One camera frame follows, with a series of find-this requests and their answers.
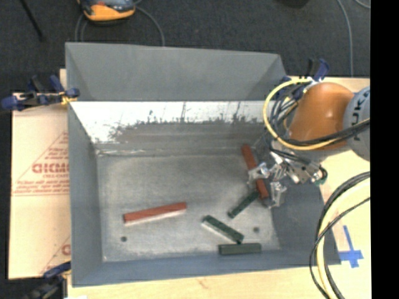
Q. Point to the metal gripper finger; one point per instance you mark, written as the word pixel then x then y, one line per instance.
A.
pixel 276 190
pixel 259 170

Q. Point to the red-brown flat block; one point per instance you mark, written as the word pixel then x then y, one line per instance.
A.
pixel 154 212
pixel 248 157

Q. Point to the dark green flat block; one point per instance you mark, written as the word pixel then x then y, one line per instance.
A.
pixel 242 205
pixel 239 248
pixel 223 228

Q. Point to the grey metal bin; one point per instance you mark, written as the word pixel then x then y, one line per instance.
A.
pixel 174 179

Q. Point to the brown cardboard board red print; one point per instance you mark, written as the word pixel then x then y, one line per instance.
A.
pixel 37 198

